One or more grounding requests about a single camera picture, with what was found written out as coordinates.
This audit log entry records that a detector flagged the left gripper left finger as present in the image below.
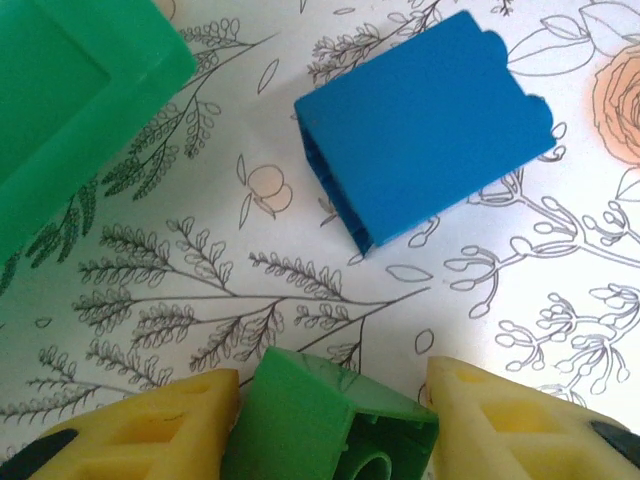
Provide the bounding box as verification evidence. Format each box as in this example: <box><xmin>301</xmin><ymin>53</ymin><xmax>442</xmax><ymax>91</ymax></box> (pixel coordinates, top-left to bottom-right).
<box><xmin>0</xmin><ymin>368</ymin><xmax>241</xmax><ymax>480</ymax></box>

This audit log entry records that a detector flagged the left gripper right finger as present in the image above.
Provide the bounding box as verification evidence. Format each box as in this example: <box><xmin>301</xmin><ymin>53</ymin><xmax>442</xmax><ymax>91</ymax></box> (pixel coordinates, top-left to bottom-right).
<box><xmin>425</xmin><ymin>355</ymin><xmax>640</xmax><ymax>480</ymax></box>

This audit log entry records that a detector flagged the green lego brick black print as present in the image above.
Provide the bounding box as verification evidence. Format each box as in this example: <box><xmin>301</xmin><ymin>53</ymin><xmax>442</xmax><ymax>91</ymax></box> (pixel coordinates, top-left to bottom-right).
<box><xmin>222</xmin><ymin>347</ymin><xmax>440</xmax><ymax>480</ymax></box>

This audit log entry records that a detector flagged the green plastic bin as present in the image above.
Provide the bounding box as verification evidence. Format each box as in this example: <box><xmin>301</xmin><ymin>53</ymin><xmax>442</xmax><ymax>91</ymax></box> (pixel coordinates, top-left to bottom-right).
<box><xmin>0</xmin><ymin>0</ymin><xmax>199</xmax><ymax>264</ymax></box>

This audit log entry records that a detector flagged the blue lego brick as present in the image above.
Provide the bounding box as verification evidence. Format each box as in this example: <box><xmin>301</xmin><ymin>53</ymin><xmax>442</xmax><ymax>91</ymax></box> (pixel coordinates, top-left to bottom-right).
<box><xmin>293</xmin><ymin>9</ymin><xmax>557</xmax><ymax>259</ymax></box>

